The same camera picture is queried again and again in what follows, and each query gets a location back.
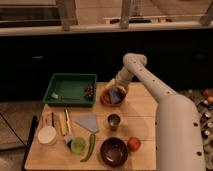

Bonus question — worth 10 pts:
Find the blue grey sponge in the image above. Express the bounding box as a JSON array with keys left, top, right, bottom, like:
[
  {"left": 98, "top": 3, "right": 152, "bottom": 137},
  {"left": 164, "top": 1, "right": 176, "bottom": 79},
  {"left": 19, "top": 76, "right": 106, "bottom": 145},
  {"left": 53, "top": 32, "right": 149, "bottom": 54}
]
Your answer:
[{"left": 109, "top": 87, "right": 121, "bottom": 104}]

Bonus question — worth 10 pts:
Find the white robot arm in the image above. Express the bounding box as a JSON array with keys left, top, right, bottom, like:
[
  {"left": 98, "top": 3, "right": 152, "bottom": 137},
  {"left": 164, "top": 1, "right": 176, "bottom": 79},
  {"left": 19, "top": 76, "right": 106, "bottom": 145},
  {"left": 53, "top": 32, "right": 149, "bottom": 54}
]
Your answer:
[{"left": 115, "top": 53, "right": 206, "bottom": 171}]

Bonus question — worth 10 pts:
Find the dark brown bowl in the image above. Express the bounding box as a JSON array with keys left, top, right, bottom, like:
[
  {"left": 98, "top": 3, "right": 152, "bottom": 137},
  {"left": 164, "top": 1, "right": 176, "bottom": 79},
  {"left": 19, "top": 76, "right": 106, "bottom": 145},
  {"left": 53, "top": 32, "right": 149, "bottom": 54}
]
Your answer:
[{"left": 100, "top": 137, "right": 128, "bottom": 168}]

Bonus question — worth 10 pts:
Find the dark red grapes bunch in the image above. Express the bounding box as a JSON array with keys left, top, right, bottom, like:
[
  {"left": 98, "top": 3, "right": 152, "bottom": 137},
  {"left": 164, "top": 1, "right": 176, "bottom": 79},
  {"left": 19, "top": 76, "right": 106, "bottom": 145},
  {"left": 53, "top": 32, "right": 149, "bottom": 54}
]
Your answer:
[{"left": 84, "top": 85, "right": 94, "bottom": 100}]

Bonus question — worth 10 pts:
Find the small metal cup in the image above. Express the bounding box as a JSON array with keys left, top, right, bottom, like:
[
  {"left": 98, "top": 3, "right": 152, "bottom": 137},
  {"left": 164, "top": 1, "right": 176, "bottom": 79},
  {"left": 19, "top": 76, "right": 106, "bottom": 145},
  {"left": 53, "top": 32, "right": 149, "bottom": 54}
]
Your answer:
[{"left": 107, "top": 114, "right": 121, "bottom": 131}]

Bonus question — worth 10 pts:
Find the grey triangular cloth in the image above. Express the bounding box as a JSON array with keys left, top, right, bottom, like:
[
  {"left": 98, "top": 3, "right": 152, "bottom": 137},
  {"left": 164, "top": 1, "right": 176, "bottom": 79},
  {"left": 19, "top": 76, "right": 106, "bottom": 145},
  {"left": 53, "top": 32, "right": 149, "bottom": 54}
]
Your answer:
[{"left": 75, "top": 114, "right": 99, "bottom": 133}]

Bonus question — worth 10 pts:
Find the green plastic tray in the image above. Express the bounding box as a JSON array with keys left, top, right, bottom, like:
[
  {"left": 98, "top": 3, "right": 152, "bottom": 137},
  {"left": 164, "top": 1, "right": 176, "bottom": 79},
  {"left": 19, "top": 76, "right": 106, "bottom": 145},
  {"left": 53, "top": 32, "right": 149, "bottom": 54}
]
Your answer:
[{"left": 43, "top": 73, "right": 97, "bottom": 107}]

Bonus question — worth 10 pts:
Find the red tomato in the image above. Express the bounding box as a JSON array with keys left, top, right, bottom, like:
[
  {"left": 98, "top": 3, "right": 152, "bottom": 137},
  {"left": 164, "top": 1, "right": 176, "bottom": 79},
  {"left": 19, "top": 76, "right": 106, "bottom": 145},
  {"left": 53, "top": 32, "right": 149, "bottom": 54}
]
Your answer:
[{"left": 127, "top": 137, "right": 141, "bottom": 152}]

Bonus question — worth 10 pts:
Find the small metal spoon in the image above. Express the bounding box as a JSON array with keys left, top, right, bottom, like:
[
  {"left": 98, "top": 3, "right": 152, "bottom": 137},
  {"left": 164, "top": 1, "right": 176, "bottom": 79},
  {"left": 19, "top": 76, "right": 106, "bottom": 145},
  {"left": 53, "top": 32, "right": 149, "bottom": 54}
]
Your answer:
[{"left": 51, "top": 93, "right": 79, "bottom": 100}]

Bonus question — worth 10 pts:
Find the green round lid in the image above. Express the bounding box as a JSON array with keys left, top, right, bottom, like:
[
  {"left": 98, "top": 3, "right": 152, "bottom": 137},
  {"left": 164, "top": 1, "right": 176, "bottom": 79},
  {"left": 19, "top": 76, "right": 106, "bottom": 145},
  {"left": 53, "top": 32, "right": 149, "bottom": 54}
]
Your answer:
[{"left": 71, "top": 137, "right": 86, "bottom": 154}]

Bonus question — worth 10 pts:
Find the white round container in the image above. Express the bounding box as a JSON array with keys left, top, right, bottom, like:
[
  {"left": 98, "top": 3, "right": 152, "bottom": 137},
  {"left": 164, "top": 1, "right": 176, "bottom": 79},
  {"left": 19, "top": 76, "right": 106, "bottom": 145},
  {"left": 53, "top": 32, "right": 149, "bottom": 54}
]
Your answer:
[{"left": 37, "top": 126, "right": 57, "bottom": 145}]

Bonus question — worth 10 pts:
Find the white handled brush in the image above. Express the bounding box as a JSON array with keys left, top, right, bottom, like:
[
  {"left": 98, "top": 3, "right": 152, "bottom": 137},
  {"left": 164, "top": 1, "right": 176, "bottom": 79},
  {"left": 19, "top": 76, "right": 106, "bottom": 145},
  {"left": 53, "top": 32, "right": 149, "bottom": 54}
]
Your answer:
[{"left": 64, "top": 109, "right": 73, "bottom": 147}]

